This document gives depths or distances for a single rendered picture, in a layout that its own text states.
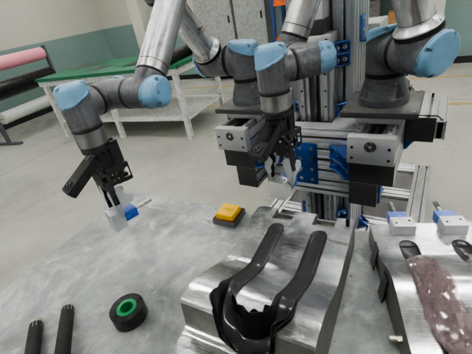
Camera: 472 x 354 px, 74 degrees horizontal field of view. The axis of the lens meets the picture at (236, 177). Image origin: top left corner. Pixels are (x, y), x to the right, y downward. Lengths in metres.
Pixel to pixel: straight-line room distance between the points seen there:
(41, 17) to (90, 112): 7.27
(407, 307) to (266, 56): 0.57
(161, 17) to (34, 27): 7.11
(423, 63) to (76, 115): 0.84
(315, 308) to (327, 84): 0.84
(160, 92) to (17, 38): 7.01
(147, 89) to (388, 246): 0.66
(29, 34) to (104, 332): 7.28
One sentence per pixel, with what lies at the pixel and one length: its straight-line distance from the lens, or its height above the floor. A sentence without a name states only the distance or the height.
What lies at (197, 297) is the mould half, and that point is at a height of 0.93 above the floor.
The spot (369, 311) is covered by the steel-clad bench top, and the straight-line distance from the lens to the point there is 0.76.
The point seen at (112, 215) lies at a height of 0.96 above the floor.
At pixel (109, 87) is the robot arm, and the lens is 0.85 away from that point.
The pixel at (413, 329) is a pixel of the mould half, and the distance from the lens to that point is 0.66.
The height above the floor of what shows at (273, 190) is 0.93.
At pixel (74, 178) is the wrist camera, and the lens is 0.87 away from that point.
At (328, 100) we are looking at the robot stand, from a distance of 1.25.
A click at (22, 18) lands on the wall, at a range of 7.86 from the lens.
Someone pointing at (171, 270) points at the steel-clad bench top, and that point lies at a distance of 0.90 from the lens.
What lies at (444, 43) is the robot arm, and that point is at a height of 1.23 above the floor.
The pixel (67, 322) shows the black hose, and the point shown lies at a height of 0.84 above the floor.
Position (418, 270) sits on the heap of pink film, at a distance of 0.70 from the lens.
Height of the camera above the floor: 1.41
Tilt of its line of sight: 29 degrees down
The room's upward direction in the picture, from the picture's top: 11 degrees counter-clockwise
